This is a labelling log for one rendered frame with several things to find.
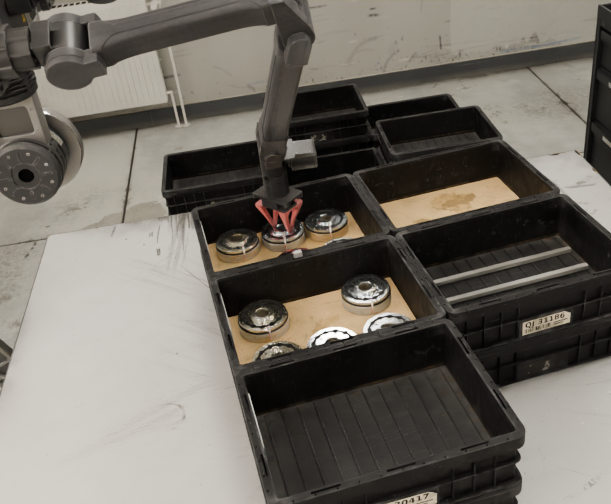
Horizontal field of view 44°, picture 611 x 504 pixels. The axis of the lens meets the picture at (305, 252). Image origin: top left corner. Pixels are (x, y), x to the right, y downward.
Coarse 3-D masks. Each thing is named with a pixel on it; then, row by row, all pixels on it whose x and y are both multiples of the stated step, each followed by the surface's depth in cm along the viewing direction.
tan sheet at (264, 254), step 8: (304, 224) 188; (352, 224) 185; (352, 232) 182; (360, 232) 182; (312, 240) 182; (208, 248) 184; (264, 248) 181; (216, 256) 181; (256, 256) 179; (264, 256) 178; (272, 256) 178; (216, 264) 178; (224, 264) 177; (232, 264) 177; (240, 264) 177
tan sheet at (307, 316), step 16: (288, 304) 162; (304, 304) 162; (320, 304) 161; (336, 304) 160; (400, 304) 158; (304, 320) 157; (320, 320) 156; (336, 320) 156; (352, 320) 155; (240, 336) 155; (288, 336) 153; (304, 336) 153; (240, 352) 151
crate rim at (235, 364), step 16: (368, 240) 161; (384, 240) 161; (304, 256) 159; (320, 256) 159; (400, 256) 155; (240, 272) 157; (256, 272) 157; (416, 272) 150; (432, 304) 141; (224, 320) 144; (416, 320) 138; (432, 320) 137; (224, 336) 140; (352, 336) 136; (368, 336) 135; (288, 352) 134; (304, 352) 134; (240, 368) 132
